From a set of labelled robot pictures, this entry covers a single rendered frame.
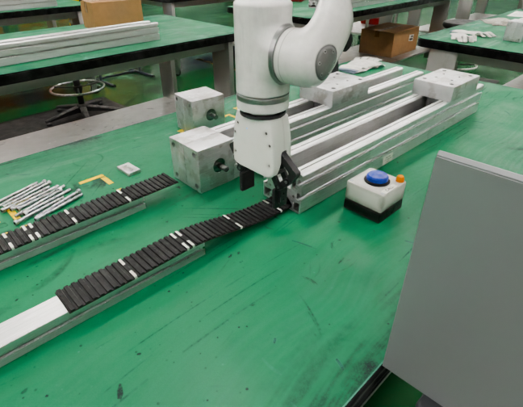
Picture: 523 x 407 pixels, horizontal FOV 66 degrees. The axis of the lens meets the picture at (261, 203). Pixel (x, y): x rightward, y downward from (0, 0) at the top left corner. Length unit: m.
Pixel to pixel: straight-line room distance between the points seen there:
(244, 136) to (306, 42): 0.20
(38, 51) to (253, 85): 1.60
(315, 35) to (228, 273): 0.36
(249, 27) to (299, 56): 0.09
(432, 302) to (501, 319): 0.06
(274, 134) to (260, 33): 0.15
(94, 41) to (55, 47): 0.19
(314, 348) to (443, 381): 0.15
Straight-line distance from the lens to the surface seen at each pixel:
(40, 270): 0.73
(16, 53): 2.09
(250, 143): 0.67
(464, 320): 0.44
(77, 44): 2.18
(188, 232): 0.68
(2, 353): 0.60
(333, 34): 0.59
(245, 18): 0.61
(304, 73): 0.56
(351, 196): 0.78
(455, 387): 0.51
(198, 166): 0.81
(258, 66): 0.61
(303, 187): 0.74
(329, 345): 0.56
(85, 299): 0.60
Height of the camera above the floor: 1.21
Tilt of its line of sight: 33 degrees down
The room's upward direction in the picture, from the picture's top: straight up
